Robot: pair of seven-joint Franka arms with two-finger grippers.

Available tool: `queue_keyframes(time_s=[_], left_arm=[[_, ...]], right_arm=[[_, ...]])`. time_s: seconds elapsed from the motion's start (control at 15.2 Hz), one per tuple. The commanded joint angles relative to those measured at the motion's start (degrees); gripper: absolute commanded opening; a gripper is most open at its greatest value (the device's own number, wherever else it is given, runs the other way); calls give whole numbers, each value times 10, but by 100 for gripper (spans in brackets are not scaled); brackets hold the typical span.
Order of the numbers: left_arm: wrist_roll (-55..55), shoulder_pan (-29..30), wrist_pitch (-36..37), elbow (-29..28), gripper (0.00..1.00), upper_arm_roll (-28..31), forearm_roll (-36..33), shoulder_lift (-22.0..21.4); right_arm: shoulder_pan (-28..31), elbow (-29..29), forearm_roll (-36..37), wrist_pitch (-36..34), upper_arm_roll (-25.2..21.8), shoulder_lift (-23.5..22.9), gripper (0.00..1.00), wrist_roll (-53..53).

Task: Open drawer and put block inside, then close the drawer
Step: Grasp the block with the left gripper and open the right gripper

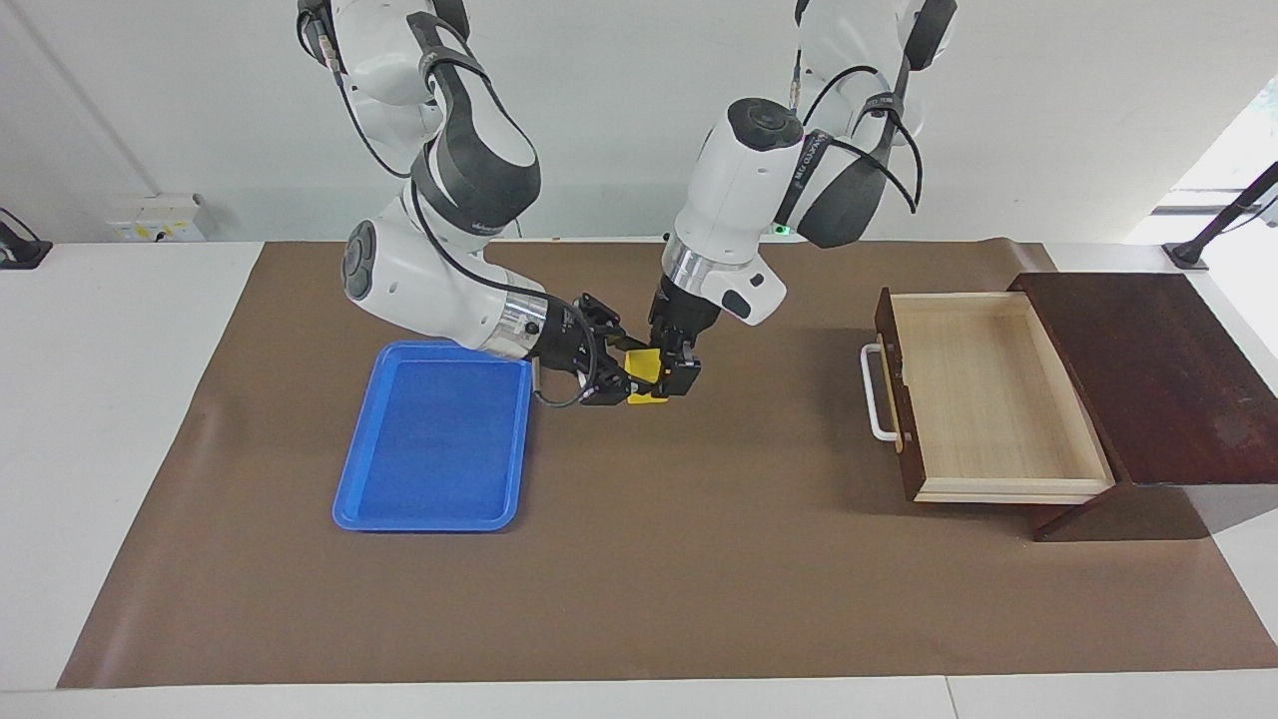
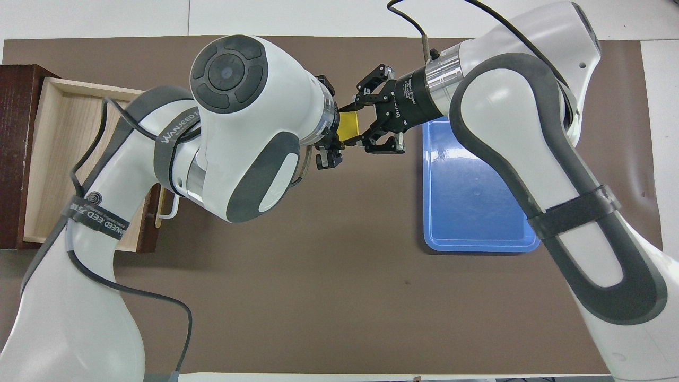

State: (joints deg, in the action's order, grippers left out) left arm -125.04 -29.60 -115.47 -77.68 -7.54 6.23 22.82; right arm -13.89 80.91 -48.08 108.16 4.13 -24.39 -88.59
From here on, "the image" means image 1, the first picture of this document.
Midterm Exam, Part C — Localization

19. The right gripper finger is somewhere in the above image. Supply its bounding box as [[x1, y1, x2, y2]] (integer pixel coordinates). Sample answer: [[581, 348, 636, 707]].
[[579, 293, 651, 354], [579, 363, 639, 408]]

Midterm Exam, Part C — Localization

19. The yellow cube block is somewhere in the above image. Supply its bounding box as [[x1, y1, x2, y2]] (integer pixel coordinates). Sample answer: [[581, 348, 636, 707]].
[[624, 348, 670, 404]]

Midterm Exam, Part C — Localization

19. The wooden drawer with white handle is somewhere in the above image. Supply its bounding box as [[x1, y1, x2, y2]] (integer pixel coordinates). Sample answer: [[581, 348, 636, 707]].
[[861, 290, 1116, 505]]

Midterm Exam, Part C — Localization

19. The blue plastic tray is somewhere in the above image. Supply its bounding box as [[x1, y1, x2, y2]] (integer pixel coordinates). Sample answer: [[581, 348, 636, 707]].
[[331, 341, 535, 533]]

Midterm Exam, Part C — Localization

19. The brown paper table mat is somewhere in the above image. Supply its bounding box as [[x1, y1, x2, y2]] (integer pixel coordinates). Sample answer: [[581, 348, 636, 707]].
[[57, 240, 1278, 690]]

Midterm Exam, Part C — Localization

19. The dark brown wooden cabinet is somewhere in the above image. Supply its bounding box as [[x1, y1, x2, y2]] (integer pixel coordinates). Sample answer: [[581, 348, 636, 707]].
[[1006, 272, 1278, 542]]

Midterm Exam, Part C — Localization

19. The black angled stand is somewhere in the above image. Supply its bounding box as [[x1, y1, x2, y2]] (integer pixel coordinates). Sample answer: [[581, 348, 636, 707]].
[[1163, 160, 1278, 273]]

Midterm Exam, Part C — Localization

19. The bright window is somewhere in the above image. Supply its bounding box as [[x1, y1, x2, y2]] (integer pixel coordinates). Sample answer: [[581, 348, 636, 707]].
[[1123, 75, 1278, 246]]

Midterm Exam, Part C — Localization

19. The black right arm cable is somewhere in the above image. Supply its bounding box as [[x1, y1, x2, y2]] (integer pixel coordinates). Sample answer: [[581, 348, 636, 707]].
[[297, 0, 600, 408]]

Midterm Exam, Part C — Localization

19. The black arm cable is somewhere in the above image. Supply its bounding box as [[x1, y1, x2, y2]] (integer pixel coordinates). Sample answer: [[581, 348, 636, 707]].
[[297, 0, 600, 408], [789, 65, 925, 216]]

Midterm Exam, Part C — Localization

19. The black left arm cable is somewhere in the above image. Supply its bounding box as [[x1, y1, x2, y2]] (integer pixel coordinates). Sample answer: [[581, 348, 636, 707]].
[[789, 65, 925, 216]]

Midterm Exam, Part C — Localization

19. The white wall power socket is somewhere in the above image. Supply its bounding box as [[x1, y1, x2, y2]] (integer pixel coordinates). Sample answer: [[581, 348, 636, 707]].
[[105, 195, 208, 243]]

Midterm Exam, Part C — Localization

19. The black table clamp mount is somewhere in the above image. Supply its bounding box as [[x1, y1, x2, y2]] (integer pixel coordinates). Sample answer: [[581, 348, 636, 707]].
[[0, 208, 53, 269]]

